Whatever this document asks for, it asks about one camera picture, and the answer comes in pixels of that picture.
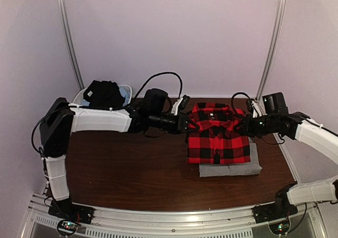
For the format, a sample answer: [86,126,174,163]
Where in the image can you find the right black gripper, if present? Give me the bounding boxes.
[234,114,278,139]

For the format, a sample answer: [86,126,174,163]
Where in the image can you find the light blue shirt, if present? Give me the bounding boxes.
[80,86,132,108]

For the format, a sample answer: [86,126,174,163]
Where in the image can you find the aluminium frame post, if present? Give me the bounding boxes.
[57,0,85,90]
[256,0,287,99]

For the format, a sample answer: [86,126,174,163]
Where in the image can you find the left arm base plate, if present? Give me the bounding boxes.
[48,201,94,224]

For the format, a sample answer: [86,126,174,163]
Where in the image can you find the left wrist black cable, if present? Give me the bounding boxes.
[129,72,184,109]

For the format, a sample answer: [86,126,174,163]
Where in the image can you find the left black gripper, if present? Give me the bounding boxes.
[149,111,199,134]

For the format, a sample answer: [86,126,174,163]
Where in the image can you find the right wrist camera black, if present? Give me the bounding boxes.
[246,92,288,117]

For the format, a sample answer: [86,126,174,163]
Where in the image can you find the right aluminium frame post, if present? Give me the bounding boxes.
[256,0,287,99]

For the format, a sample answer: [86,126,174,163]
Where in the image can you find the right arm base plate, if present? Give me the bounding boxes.
[251,203,298,224]

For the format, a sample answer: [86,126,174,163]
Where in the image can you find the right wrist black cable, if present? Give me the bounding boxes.
[231,91,251,112]

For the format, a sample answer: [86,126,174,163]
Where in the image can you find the circuit board with leds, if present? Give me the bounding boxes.
[269,220,290,236]
[57,219,79,236]

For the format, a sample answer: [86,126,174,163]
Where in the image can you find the red black plaid shirt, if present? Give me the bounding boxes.
[186,103,251,165]

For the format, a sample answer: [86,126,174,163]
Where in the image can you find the folded grey button shirt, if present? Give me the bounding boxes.
[199,140,262,178]

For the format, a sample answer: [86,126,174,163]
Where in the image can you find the white plastic laundry basket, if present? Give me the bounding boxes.
[72,84,133,108]

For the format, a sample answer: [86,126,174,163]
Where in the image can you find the left circuit board with leds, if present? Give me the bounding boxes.
[57,219,79,236]

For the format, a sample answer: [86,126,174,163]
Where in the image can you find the right circuit board with leds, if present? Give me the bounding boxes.
[269,220,290,236]

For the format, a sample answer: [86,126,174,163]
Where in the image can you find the black shirt in basket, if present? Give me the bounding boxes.
[83,80,125,107]

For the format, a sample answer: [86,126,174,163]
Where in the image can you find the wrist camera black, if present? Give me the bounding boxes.
[246,92,288,117]
[144,88,191,117]

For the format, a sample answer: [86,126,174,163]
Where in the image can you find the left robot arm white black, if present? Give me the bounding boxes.
[34,96,200,219]

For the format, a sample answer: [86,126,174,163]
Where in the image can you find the front aluminium rail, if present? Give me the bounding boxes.
[21,193,328,238]

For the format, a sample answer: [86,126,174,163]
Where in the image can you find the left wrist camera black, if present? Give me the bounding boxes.
[144,88,191,117]

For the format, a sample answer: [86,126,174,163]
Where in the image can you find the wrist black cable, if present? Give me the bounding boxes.
[231,91,251,112]
[129,72,184,109]

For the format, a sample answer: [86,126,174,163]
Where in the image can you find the left aluminium frame post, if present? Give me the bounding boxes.
[57,0,85,90]

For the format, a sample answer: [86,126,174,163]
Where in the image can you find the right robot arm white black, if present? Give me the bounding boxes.
[234,112,337,218]

